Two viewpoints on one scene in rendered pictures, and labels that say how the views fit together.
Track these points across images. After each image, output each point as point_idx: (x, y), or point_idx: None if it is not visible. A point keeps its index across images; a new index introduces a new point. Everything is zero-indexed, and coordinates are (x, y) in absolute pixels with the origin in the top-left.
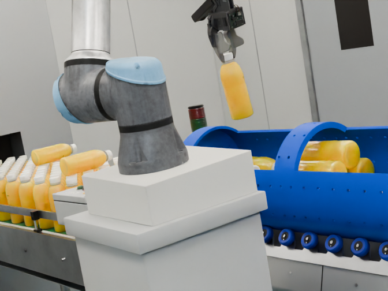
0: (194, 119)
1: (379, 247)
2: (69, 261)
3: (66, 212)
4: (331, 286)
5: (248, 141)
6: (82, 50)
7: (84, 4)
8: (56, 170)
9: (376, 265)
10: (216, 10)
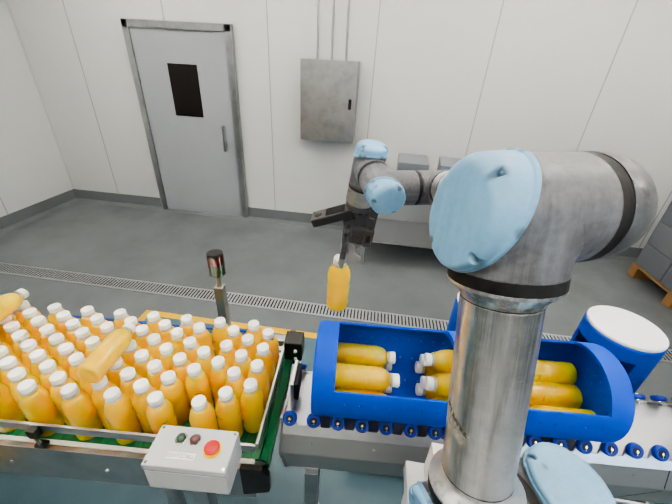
0: (216, 267)
1: (528, 441)
2: (121, 471)
3: (175, 480)
4: None
5: (343, 325)
6: (509, 497)
7: (523, 424)
8: (40, 355)
9: (521, 449)
10: (353, 223)
